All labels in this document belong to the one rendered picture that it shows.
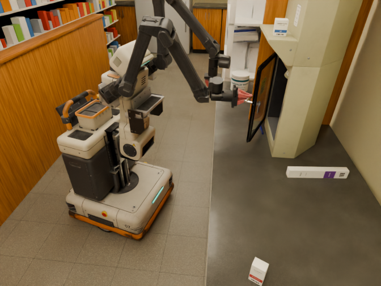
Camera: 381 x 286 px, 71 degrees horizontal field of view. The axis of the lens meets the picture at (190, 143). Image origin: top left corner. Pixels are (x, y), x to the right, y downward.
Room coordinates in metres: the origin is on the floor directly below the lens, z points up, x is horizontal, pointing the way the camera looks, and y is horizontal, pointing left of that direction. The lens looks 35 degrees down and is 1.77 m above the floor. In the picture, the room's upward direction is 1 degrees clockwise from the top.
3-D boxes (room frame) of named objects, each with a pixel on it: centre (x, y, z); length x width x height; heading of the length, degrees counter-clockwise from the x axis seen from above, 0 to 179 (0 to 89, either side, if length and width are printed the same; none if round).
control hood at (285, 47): (1.24, -0.38, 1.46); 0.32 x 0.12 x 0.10; 174
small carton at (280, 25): (1.18, -0.37, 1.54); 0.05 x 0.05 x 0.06; 80
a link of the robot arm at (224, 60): (1.56, -0.17, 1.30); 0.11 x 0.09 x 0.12; 70
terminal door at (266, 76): (1.25, -0.36, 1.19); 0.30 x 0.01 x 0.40; 151
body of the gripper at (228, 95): (1.24, -0.19, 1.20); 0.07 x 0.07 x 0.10; 84
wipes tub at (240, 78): (1.88, -0.36, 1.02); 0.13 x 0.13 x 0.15
